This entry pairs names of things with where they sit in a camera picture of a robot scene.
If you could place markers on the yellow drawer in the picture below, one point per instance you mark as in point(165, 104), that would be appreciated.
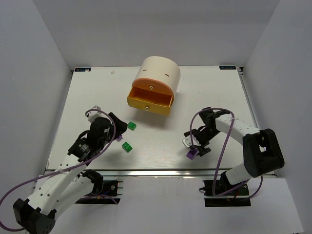
point(150, 101)

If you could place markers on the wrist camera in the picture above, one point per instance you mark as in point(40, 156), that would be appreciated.
point(92, 115)
point(190, 141)

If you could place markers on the orange top drawer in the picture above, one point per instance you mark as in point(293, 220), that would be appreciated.
point(154, 86)

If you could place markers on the green lego brick middle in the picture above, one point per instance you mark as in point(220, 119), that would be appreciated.
point(131, 125)

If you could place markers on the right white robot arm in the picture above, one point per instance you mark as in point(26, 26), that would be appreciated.
point(261, 150)

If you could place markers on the aluminium rail front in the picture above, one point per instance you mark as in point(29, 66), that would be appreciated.
point(157, 172)

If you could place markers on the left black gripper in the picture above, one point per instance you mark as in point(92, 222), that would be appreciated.
point(116, 124)

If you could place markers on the green lego brick lower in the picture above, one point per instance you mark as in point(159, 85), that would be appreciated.
point(127, 147)

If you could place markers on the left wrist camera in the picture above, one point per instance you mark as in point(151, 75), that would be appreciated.
point(92, 115)

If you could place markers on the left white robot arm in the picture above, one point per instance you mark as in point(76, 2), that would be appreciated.
point(71, 181)

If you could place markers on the cream drawer cabinet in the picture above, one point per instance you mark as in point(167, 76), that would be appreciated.
point(160, 68)

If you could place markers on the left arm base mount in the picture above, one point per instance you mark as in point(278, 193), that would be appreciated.
point(104, 191)

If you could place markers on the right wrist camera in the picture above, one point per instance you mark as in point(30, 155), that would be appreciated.
point(190, 141)

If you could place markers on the blue label left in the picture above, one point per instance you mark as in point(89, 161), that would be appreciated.
point(88, 69)

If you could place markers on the green lego brick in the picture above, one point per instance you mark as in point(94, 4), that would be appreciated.
point(127, 147)
point(131, 125)

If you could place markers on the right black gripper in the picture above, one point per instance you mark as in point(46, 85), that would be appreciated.
point(201, 143)

